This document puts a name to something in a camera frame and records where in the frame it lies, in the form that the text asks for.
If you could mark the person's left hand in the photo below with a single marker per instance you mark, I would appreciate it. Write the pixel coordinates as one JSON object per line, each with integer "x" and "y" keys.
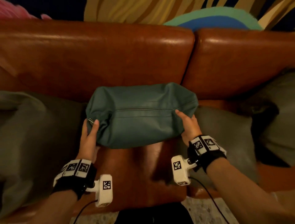
{"x": 88, "y": 145}

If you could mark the person's right hand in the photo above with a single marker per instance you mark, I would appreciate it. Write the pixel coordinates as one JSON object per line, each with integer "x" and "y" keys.
{"x": 190, "y": 129}

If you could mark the grey cushion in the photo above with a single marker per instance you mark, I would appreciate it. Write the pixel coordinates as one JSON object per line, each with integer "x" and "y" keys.
{"x": 225, "y": 133}
{"x": 34, "y": 138}
{"x": 281, "y": 120}

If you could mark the teal cushion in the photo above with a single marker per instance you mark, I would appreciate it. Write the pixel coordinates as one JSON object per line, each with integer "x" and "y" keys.
{"x": 138, "y": 129}

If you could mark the brown leather sofa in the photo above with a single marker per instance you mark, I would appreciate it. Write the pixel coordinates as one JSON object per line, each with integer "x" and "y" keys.
{"x": 92, "y": 53}

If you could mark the person's right forearm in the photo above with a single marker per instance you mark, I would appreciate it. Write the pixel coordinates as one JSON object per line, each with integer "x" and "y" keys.
{"x": 242, "y": 191}

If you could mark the black marker wristband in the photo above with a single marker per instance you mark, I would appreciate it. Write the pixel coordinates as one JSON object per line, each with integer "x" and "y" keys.
{"x": 207, "y": 157}
{"x": 76, "y": 167}

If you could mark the patterned grey rug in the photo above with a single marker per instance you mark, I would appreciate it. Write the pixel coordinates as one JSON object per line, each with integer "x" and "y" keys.
{"x": 202, "y": 212}

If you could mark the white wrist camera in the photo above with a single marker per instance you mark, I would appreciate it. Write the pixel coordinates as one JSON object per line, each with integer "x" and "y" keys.
{"x": 103, "y": 193}
{"x": 181, "y": 173}

